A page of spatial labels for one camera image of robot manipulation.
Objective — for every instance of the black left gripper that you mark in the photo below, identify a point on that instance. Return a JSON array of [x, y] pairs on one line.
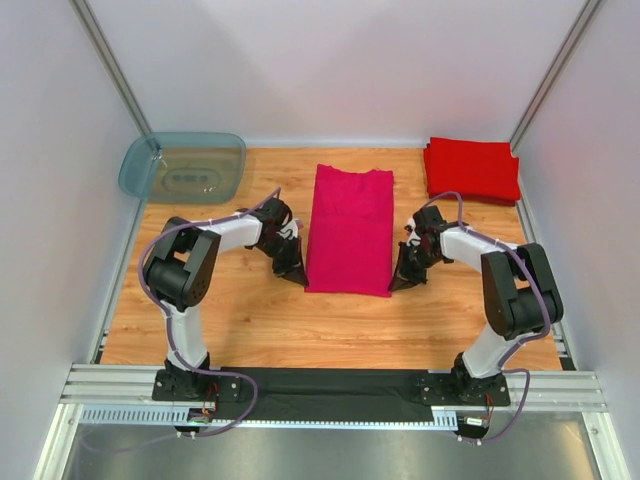
[[287, 257]]

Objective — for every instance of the aluminium corner post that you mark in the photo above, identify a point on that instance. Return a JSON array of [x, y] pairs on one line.
[[568, 46], [99, 41]]

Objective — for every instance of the folded red t shirt stack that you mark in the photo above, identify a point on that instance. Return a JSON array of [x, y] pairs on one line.
[[478, 171]]

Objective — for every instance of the right aluminium corner post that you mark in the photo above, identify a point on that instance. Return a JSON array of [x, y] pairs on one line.
[[568, 46]]

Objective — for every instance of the white slotted cable duct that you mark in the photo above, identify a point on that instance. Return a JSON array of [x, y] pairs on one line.
[[186, 417]]

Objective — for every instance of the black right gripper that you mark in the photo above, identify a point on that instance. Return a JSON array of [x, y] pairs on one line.
[[409, 262]]

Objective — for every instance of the aluminium mounting rail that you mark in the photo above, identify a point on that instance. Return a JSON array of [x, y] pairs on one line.
[[109, 384]]

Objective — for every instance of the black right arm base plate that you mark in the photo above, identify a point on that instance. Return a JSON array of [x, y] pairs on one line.
[[441, 389]]

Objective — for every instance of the black cloth strip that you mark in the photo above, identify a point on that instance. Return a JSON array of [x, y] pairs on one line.
[[337, 395]]

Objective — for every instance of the magenta t shirt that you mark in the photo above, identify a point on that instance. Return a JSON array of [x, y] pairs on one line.
[[350, 243]]

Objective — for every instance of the translucent teal plastic bin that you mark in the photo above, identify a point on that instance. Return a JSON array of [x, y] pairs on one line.
[[184, 167]]

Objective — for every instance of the left aluminium corner post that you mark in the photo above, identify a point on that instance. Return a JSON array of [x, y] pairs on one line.
[[99, 41]]

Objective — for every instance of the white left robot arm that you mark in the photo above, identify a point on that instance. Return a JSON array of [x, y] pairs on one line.
[[176, 268]]

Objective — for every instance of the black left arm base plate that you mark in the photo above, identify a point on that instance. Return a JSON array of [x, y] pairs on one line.
[[174, 384]]

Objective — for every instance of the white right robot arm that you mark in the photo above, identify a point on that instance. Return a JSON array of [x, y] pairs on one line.
[[521, 297]]

